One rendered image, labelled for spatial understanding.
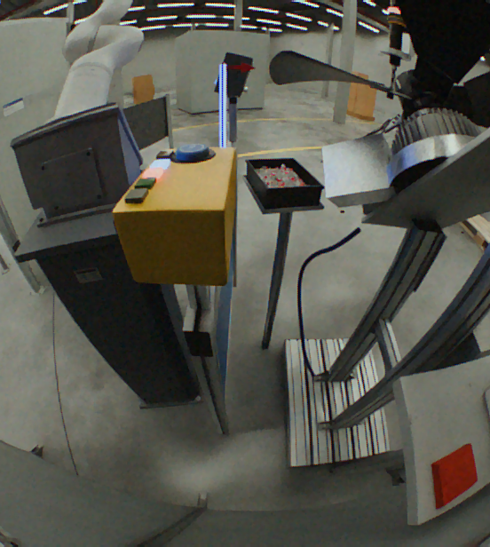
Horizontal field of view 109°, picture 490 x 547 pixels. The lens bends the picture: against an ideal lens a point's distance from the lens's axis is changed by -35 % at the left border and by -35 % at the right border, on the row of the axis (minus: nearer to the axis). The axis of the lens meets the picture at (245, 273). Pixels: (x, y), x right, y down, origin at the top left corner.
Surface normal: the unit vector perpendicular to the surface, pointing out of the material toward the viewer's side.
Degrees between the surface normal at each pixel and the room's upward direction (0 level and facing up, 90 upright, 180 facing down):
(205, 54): 90
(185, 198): 0
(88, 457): 0
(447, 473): 0
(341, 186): 55
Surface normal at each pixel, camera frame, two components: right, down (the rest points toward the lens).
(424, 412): 0.03, -0.70
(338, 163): -0.66, -0.08
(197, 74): 0.47, 0.64
